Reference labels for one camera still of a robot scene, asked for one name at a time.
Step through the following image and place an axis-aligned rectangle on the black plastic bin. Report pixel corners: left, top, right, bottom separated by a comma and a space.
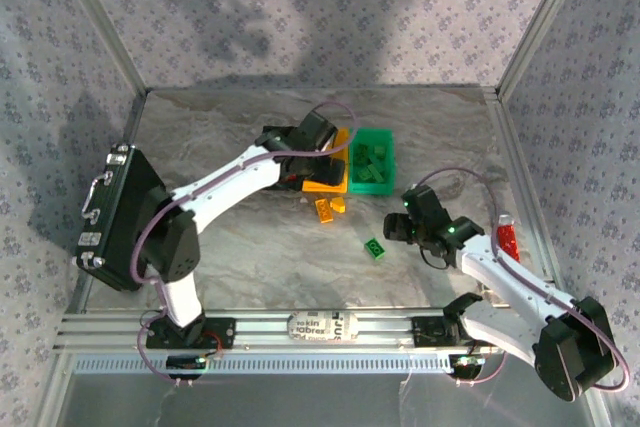
258, 126, 307, 193

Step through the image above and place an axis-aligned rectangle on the yellow plastic bin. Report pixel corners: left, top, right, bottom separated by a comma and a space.
302, 126, 352, 194

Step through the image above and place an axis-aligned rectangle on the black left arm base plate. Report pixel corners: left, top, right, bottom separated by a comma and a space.
145, 317, 236, 350

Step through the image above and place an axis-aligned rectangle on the printed white label sticker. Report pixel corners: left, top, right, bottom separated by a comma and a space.
287, 313, 359, 344

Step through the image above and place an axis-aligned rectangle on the long yellow lego brick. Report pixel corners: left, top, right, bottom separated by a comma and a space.
313, 198, 335, 224

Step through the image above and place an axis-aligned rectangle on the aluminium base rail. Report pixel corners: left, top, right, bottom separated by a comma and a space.
54, 310, 551, 351

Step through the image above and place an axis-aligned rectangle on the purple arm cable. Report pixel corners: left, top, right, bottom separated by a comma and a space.
414, 166, 630, 393
132, 100, 359, 389

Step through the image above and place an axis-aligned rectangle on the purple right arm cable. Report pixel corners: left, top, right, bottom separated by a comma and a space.
414, 166, 630, 393

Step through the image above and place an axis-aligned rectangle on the grey panel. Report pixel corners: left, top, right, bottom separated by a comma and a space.
37, 371, 614, 427

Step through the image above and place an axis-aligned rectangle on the black case with silver handle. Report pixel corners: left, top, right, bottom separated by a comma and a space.
73, 144, 174, 293

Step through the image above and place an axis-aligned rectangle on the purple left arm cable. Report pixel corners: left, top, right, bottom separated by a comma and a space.
132, 100, 359, 389

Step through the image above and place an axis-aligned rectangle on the slotted grey cable duct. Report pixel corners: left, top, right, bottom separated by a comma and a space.
72, 352, 541, 374

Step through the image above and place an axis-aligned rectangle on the aluminium frame post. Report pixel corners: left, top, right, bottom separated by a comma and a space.
49, 0, 152, 96
497, 0, 596, 98

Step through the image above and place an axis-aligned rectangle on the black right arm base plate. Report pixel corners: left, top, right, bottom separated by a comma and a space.
412, 315, 504, 348

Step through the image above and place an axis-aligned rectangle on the small black circuit board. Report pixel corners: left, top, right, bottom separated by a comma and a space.
166, 354, 209, 381
448, 354, 486, 381

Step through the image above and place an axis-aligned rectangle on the green plastic bin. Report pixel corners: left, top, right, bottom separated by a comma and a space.
348, 126, 399, 197

